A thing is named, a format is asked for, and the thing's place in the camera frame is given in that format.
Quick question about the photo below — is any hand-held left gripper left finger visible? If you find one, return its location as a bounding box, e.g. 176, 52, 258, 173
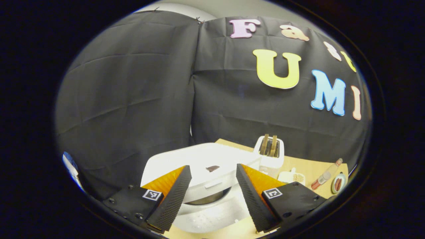
102, 165, 192, 233

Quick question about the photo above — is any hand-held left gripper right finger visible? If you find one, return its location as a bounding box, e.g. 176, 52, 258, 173
236, 163, 327, 233

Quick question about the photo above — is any white rice cooker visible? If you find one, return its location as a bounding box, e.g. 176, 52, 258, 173
139, 143, 263, 233

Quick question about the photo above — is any white toaster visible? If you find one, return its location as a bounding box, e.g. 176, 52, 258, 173
254, 134, 285, 180

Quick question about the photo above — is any clear plastic bottle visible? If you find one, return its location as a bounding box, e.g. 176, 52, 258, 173
311, 158, 343, 190

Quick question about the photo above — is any pale green plate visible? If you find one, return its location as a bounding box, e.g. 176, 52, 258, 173
331, 173, 347, 195

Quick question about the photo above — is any white paper sheet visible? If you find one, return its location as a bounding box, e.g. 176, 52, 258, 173
63, 159, 84, 190

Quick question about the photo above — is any blue cloth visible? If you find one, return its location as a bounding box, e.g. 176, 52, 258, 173
63, 152, 78, 171

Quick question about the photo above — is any black backdrop cloth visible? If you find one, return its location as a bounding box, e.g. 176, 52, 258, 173
55, 10, 372, 199

